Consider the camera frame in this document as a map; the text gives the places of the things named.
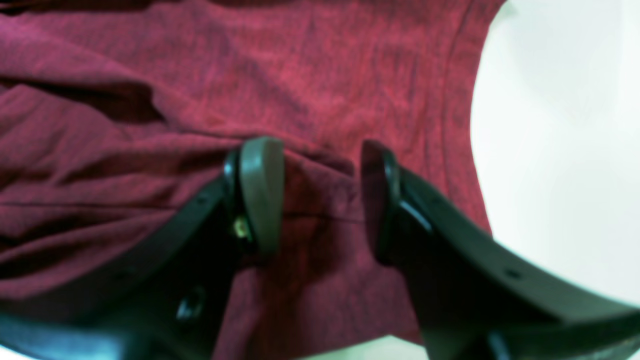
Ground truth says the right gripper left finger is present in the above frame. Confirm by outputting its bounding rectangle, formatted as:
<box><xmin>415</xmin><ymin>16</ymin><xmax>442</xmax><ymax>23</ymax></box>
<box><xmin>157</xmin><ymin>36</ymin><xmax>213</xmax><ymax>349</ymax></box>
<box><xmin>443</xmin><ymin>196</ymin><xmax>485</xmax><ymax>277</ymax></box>
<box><xmin>1</xmin><ymin>136</ymin><xmax>285</xmax><ymax>360</ymax></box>

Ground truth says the dark red t-shirt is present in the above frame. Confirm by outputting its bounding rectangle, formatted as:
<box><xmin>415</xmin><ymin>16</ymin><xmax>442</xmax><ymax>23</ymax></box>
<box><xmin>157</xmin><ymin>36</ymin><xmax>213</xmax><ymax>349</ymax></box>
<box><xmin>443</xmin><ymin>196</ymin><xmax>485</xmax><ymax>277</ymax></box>
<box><xmin>0</xmin><ymin>0</ymin><xmax>508</xmax><ymax>360</ymax></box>

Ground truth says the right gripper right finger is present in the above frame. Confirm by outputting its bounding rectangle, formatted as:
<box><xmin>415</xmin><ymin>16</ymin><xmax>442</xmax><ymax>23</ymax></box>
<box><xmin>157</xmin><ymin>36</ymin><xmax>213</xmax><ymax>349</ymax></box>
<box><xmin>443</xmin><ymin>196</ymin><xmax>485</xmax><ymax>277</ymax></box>
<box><xmin>361</xmin><ymin>140</ymin><xmax>640</xmax><ymax>360</ymax></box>

